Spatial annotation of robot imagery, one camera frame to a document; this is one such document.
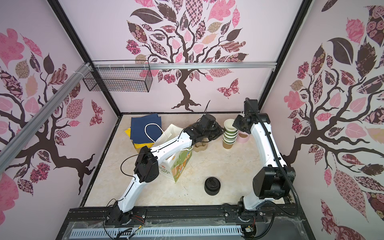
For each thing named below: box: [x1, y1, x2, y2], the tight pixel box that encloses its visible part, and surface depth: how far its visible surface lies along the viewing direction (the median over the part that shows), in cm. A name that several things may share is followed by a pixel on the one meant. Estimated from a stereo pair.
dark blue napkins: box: [130, 113, 163, 144], surface depth 108 cm
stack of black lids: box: [204, 177, 221, 196], surface depth 81 cm
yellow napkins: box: [124, 128, 155, 149], surface depth 100 cm
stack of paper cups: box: [222, 118, 238, 149], surface depth 88 cm
